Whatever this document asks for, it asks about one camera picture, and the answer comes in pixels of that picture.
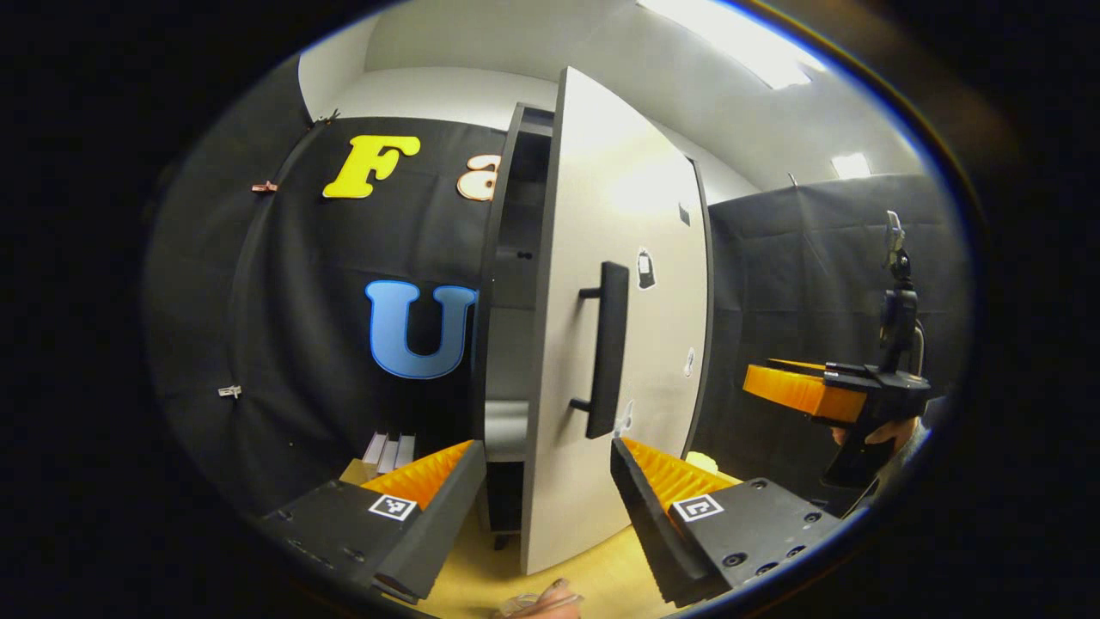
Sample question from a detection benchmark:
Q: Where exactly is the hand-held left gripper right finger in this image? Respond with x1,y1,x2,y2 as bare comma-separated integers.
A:
610,437,847,608

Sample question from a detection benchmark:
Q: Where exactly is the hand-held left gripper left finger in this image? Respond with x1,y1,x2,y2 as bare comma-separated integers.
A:
258,440,488,603

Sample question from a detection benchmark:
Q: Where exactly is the clear plastic bottle red label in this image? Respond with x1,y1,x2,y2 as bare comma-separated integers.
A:
497,578,587,619

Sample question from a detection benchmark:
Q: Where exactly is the grey cabinet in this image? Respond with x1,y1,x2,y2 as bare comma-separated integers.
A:
468,103,559,551

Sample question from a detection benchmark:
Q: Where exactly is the beige cabinet door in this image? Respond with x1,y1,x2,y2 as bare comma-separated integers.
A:
520,67,714,575

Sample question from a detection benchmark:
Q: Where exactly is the black backdrop cloth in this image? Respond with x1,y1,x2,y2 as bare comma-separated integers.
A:
146,56,968,517

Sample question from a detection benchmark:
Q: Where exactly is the long ceiling light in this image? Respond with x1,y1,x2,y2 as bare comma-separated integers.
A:
636,0,826,91

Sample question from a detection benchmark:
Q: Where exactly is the black door handle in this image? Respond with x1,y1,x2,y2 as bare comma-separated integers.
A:
569,261,630,440

